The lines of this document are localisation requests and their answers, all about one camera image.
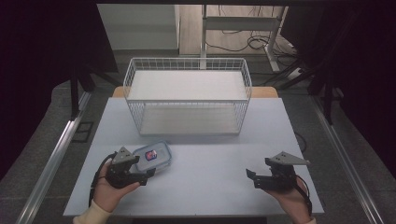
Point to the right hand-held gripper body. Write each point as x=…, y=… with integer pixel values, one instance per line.
x=278, y=174

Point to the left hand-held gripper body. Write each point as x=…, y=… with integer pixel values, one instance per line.
x=120, y=169

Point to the clear container with blue lid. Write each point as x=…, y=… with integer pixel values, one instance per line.
x=154, y=157

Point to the person's left hand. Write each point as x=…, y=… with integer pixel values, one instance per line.
x=107, y=194

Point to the person's right hand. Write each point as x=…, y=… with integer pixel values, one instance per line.
x=291, y=202

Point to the wooden chair back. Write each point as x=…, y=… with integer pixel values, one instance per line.
x=263, y=92

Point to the white power strip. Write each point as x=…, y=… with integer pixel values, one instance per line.
x=293, y=73

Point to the black tripod stand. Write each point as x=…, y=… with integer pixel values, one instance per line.
x=327, y=90
x=79, y=82

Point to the dark curtain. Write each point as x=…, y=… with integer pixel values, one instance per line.
x=37, y=77
x=367, y=81

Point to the white cabinet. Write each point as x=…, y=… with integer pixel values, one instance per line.
x=138, y=26

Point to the metal floor rail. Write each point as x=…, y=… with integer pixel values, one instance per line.
x=345, y=158
x=53, y=158

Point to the white metal desk frame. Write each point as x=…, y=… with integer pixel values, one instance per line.
x=241, y=23

